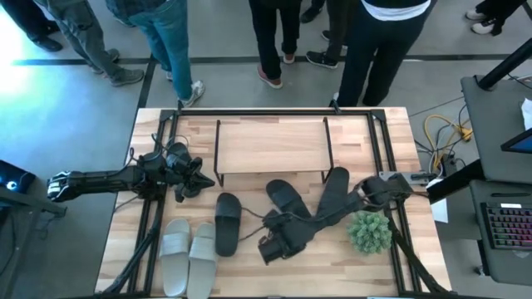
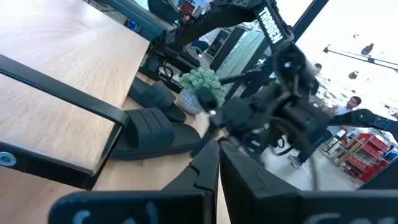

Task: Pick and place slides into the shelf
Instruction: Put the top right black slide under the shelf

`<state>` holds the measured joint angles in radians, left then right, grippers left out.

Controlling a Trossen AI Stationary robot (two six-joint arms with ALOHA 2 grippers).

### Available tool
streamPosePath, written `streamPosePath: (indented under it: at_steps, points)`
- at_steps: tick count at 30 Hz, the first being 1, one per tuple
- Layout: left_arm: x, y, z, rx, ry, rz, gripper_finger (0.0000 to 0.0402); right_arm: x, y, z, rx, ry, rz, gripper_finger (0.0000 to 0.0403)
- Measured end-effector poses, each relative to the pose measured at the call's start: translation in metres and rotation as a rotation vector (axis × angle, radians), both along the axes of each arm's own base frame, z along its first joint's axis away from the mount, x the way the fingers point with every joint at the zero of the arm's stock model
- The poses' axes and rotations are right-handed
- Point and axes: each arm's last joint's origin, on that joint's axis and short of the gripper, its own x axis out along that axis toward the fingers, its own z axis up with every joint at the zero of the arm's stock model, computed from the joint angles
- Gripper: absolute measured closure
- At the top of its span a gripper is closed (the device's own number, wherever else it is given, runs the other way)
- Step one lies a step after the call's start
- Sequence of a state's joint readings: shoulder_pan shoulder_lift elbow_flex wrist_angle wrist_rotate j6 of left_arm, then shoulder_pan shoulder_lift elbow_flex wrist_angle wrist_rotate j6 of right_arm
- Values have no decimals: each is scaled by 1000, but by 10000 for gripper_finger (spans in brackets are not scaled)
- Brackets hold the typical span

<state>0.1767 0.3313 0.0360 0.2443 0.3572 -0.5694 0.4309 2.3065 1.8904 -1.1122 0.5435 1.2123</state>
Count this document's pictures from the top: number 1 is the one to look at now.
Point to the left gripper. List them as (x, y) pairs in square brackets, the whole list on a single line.
[(183, 166)]

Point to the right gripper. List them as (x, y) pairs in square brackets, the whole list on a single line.
[(276, 245)]

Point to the black rubber slide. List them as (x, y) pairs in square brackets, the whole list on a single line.
[(284, 195), (336, 182), (228, 224)]

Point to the grey rubber slide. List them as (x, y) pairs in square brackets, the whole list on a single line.
[(174, 257), (202, 266)]

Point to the wooden shelf black metal frame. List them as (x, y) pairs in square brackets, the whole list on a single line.
[(270, 145)]

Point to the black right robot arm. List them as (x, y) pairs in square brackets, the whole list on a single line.
[(386, 189)]

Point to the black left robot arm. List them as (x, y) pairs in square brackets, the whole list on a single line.
[(95, 182)]

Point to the green artificial plant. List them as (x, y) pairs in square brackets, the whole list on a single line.
[(369, 232)]

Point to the person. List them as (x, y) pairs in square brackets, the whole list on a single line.
[(382, 50), (494, 12), (266, 37), (336, 29), (79, 33), (166, 37), (25, 16)]

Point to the black metal stand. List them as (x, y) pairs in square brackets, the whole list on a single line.
[(33, 203)]

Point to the white paper sheet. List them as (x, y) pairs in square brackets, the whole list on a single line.
[(440, 212)]

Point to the black box with blue light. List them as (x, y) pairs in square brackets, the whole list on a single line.
[(18, 176)]

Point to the black power strip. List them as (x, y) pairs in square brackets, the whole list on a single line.
[(449, 164)]

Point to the black square bar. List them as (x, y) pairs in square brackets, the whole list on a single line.
[(457, 180)]

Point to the grey desk with keyboard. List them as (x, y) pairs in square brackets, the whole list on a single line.
[(498, 266)]

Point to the backlit computer keyboard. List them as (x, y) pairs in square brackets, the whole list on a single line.
[(509, 226)]

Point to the grey desk with tablet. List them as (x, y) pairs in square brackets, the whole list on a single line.
[(490, 124)]

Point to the black tablet screen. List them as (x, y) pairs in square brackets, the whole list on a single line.
[(521, 143)]

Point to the black round pole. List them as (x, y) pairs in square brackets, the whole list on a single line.
[(498, 70)]

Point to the white paper on desk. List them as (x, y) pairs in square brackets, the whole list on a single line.
[(528, 114)]

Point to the black aluminium table frame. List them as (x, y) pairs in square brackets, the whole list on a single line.
[(270, 112)]

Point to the grey metal bracket plate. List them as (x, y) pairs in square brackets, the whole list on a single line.
[(420, 177)]

